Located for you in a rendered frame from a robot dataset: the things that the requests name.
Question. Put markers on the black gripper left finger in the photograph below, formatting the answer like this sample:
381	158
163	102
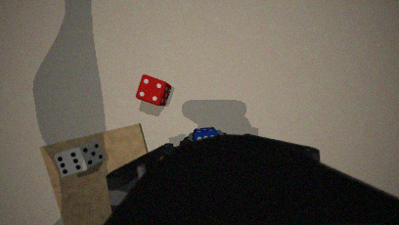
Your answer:
123	179

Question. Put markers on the tan mat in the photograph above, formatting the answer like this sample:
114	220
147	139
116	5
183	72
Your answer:
83	198

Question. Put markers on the red die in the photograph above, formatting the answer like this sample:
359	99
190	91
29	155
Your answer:
153	90

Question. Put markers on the blue die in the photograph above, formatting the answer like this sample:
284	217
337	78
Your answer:
204	133

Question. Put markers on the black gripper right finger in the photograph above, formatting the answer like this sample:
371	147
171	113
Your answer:
306	150

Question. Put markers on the white die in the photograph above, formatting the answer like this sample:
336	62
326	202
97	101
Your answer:
79	159

